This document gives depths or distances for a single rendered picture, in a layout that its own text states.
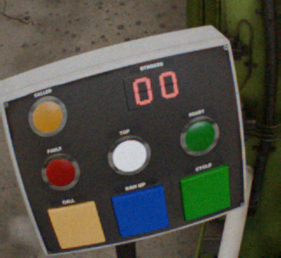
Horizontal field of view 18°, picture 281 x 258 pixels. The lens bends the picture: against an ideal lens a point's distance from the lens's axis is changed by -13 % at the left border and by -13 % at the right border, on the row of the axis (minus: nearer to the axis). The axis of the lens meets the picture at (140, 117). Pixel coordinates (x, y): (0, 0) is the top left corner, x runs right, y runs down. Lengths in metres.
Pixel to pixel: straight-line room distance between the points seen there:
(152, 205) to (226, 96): 0.18
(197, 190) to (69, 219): 0.19
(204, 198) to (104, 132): 0.19
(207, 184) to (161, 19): 1.63
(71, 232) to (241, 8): 0.47
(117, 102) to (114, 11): 1.71
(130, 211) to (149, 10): 1.69
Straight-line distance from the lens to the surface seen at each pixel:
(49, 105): 1.24
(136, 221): 1.34
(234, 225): 1.75
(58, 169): 1.28
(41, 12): 3.00
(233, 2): 1.45
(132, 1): 2.99
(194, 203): 1.35
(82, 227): 1.32
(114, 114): 1.27
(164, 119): 1.29
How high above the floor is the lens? 2.16
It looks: 54 degrees down
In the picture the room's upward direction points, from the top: 1 degrees counter-clockwise
